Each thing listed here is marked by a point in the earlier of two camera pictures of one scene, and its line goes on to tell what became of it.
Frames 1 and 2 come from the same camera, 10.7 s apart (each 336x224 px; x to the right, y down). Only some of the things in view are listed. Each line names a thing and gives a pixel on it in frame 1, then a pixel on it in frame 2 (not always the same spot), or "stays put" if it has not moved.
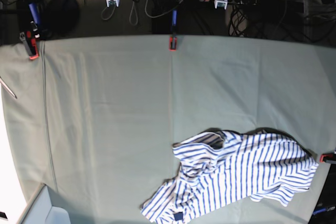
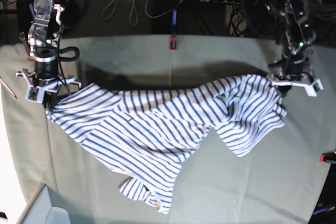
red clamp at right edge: [324, 157] stays put
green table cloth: [95, 120] stays put
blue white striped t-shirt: [217, 169] to [146, 134]
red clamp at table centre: [172, 43] stays put
